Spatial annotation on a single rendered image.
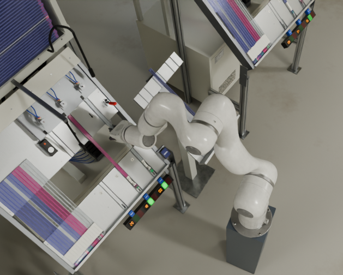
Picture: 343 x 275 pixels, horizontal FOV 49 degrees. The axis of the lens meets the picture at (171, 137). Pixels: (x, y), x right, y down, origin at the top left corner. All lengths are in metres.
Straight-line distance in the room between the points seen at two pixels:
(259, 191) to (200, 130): 0.39
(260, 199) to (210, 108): 0.42
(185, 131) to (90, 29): 2.75
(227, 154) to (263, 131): 1.60
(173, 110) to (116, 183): 0.74
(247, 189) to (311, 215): 1.25
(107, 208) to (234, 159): 0.78
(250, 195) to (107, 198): 0.73
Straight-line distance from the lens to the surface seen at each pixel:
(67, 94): 1.71
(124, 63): 3.41
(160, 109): 1.23
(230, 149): 1.28
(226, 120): 1.23
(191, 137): 1.15
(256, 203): 1.42
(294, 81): 3.17
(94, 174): 2.13
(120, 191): 1.86
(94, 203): 1.83
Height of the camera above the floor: 2.44
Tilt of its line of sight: 58 degrees down
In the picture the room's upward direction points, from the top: 14 degrees counter-clockwise
